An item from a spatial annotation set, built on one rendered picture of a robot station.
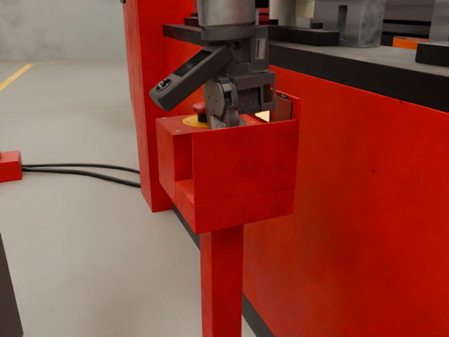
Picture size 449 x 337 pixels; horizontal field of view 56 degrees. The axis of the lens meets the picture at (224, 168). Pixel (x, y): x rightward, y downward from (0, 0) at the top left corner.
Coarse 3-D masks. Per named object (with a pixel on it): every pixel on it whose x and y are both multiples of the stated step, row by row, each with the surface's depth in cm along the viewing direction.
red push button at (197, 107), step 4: (196, 104) 68; (200, 104) 68; (204, 104) 68; (192, 108) 68; (196, 108) 67; (200, 108) 67; (204, 108) 67; (196, 112) 67; (200, 112) 67; (204, 112) 67; (200, 116) 68; (204, 116) 68; (200, 120) 68; (204, 120) 68
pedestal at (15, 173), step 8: (0, 152) 244; (8, 152) 251; (16, 152) 251; (0, 160) 239; (8, 160) 239; (16, 160) 239; (0, 168) 237; (8, 168) 239; (16, 168) 240; (0, 176) 238; (8, 176) 240; (16, 176) 242
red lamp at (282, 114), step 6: (276, 96) 63; (276, 102) 63; (282, 102) 61; (288, 102) 60; (282, 108) 61; (288, 108) 60; (276, 114) 63; (282, 114) 62; (288, 114) 60; (276, 120) 64; (282, 120) 62
